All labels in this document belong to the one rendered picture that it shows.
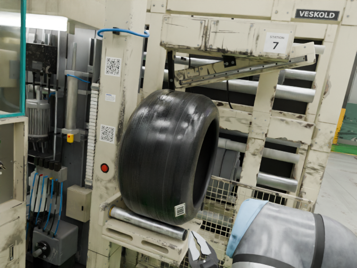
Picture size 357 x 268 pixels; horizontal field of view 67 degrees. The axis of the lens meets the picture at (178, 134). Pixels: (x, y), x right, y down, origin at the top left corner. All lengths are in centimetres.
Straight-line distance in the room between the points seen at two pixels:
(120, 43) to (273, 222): 91
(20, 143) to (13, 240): 41
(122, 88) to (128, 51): 15
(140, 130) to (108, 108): 29
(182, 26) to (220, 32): 18
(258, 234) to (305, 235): 7
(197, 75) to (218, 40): 24
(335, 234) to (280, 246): 9
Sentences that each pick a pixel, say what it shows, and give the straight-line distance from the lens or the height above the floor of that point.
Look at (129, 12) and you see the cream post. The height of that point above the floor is 173.
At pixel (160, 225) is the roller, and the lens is 115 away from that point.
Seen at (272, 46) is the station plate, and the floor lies 168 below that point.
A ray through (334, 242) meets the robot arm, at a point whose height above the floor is 128.
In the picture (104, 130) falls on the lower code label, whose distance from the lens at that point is 123.
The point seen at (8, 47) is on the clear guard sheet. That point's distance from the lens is 120.
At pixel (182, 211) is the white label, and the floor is 104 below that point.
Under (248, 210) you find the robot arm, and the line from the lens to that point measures 52.
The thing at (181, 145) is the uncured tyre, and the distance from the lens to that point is 90.
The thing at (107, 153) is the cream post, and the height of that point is 113.
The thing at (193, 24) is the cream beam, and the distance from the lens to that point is 134.
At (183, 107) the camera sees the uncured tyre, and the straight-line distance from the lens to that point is 98.
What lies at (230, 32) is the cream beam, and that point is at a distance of 130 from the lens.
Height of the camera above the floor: 151
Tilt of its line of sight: 12 degrees down
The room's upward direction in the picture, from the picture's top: 8 degrees clockwise
